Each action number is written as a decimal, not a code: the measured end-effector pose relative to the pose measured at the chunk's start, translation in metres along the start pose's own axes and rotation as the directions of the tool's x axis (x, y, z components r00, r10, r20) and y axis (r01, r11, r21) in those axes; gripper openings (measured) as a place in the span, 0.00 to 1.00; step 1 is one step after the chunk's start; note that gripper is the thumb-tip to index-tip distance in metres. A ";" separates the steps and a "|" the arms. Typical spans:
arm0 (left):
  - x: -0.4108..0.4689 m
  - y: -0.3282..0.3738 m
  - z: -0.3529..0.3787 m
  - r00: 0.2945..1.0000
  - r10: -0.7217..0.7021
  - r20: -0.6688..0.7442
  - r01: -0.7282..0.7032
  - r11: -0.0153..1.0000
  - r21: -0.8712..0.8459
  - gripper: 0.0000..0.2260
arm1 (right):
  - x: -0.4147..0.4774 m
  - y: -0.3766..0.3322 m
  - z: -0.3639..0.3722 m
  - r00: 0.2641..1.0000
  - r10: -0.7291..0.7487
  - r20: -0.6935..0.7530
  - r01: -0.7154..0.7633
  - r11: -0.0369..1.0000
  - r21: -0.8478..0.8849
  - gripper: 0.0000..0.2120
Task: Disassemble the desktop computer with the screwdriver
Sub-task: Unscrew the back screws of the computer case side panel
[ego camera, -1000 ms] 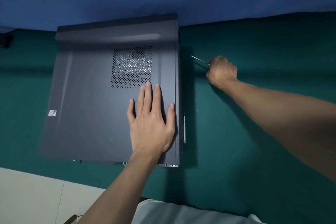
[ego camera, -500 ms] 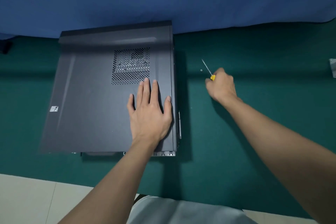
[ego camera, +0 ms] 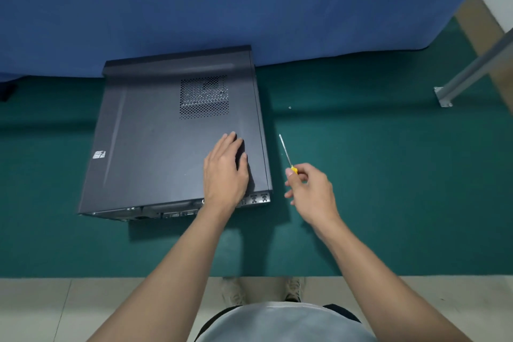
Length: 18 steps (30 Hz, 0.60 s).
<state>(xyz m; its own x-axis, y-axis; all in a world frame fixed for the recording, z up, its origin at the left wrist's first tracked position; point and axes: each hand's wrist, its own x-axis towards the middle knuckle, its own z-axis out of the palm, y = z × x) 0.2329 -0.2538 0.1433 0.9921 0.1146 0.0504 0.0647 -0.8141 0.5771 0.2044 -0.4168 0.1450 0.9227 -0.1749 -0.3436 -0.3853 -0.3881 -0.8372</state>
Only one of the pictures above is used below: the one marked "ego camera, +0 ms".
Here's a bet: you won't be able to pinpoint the person's right hand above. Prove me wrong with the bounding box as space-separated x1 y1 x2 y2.
284 162 342 235

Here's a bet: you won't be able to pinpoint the person's left hand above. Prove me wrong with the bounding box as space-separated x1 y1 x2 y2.
203 130 251 215

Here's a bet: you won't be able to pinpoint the yellow-handled screwdriver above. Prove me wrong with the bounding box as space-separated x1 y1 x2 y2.
278 134 300 176

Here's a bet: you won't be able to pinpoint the desktop computer case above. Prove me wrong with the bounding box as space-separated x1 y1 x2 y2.
76 44 275 223

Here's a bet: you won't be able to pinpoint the person's right forearm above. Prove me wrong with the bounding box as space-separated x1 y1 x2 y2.
310 217 475 342

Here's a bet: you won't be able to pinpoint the person's left forearm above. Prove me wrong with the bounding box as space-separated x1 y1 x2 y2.
85 203 238 342

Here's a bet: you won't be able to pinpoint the person's right shoe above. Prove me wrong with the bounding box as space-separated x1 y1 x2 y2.
284 276 306 304

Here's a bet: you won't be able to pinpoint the person's white shirt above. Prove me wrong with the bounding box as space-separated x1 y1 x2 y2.
196 301 380 342

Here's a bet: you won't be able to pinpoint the person's black shorts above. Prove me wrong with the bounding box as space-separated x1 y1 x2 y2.
198 304 362 335

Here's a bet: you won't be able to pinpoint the green floor mat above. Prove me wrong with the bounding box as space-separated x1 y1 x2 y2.
0 16 513 279

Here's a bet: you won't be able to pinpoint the blue cloth curtain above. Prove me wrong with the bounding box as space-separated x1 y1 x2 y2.
0 0 504 82

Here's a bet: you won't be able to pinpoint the black flat base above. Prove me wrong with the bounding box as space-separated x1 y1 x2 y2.
0 82 19 103

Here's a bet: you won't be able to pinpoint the grey metal post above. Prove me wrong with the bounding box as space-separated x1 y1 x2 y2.
433 26 513 108

